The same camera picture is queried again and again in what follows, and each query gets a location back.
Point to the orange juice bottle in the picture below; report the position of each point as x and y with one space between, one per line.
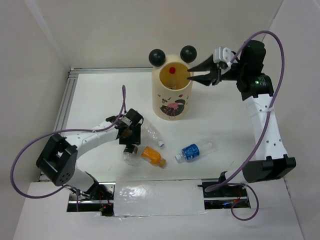
153 157

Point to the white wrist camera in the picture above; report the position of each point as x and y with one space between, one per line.
222 57
123 122

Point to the aluminium frame rail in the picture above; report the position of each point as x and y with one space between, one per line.
215 112

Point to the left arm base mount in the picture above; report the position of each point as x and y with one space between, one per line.
102 201

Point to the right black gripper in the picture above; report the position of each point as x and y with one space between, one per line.
208 64

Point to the red label water bottle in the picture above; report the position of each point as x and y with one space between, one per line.
171 80

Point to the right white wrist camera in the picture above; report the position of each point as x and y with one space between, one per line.
222 57

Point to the silver foil tape sheet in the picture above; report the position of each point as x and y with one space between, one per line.
158 198

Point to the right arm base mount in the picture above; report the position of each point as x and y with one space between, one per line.
225 196

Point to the cream bin with black ears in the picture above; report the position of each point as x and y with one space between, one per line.
171 104

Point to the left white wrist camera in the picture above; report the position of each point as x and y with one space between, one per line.
123 122

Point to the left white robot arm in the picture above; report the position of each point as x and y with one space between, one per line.
58 159

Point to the blue label white cap bottle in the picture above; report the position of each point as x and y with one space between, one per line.
195 150

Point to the black label small bottle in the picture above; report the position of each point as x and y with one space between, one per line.
130 155

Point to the clear unlabeled plastic bottle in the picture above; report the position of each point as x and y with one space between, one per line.
152 134

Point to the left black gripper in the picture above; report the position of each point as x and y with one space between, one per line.
136 139

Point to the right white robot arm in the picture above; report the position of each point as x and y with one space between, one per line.
269 159

